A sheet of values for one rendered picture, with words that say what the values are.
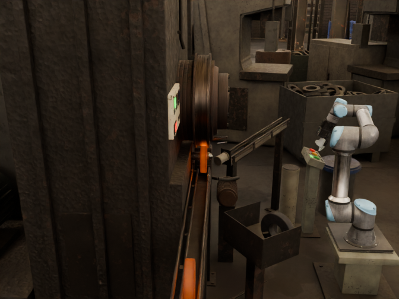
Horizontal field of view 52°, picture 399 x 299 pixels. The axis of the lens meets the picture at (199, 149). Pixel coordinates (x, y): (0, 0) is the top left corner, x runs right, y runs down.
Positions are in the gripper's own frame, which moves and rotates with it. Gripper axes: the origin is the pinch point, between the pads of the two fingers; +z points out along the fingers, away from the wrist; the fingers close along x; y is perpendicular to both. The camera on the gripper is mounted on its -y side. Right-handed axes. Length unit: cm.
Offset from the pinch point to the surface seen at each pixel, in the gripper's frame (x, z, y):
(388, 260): 71, 27, -34
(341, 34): -789, -101, -201
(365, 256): 69, 30, -23
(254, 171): -121, 74, 7
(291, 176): 2.4, 24.2, 11.0
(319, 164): 4.5, 8.9, -2.2
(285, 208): 2.0, 48.0, 4.6
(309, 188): -2.5, 29.8, -6.3
